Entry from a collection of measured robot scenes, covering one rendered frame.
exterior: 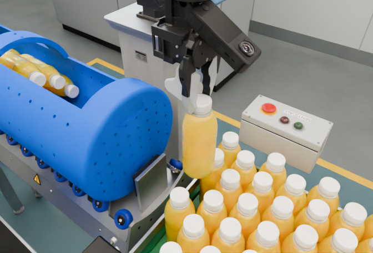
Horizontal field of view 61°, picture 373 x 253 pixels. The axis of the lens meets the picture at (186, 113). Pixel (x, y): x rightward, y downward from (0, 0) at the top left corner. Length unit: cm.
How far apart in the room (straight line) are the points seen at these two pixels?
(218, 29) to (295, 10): 309
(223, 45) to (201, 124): 17
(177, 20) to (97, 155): 31
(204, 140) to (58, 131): 30
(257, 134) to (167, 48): 41
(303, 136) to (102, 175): 46
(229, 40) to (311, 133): 41
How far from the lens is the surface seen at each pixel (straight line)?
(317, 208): 68
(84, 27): 365
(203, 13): 45
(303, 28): 355
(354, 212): 70
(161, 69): 113
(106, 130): 63
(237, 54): 44
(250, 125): 82
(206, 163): 62
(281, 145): 81
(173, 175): 88
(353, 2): 335
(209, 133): 56
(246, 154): 73
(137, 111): 68
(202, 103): 54
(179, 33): 47
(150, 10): 115
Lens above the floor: 161
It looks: 40 degrees down
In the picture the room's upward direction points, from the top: straight up
